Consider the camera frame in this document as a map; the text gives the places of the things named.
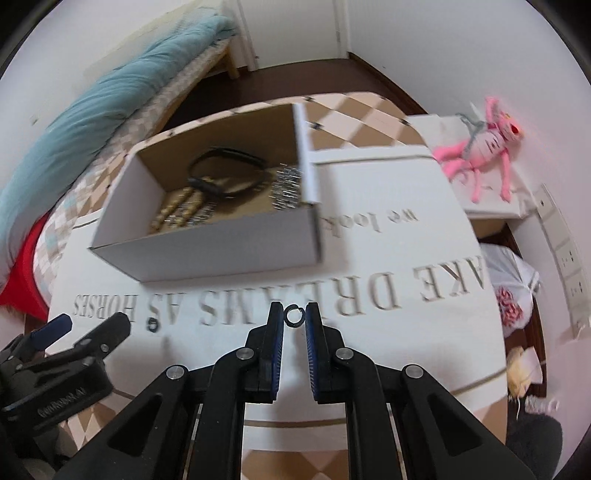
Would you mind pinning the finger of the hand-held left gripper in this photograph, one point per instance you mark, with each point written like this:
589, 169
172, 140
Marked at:
51, 328
101, 337

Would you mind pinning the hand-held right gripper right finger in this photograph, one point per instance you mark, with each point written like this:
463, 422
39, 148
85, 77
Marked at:
311, 350

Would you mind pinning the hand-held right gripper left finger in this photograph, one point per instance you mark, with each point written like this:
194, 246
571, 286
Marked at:
276, 350

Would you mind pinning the white cardboard box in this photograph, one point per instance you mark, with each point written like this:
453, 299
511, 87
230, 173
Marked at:
207, 254

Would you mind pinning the black wristband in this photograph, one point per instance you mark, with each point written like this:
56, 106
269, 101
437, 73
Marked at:
210, 188

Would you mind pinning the red blanket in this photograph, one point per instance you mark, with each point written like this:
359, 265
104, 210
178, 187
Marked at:
23, 277

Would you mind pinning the white printed cloth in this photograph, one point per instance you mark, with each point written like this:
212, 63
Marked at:
415, 230

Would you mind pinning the pale crumpled bag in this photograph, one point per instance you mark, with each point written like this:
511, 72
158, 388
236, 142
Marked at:
521, 369

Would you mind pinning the white plastic bag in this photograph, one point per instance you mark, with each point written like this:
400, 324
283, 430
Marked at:
508, 267

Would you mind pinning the blue quilt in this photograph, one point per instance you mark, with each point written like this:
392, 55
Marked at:
92, 106

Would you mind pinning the pink plush toy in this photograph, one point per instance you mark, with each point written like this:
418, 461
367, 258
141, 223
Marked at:
485, 143

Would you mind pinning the cream blanket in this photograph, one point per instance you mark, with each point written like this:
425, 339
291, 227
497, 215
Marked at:
175, 30

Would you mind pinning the white door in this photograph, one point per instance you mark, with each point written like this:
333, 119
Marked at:
295, 27

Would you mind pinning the white wall socket strip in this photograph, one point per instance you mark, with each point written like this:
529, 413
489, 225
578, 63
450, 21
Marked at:
568, 258

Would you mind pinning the wooden bed frame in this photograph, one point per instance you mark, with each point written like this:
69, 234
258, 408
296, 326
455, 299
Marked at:
231, 69

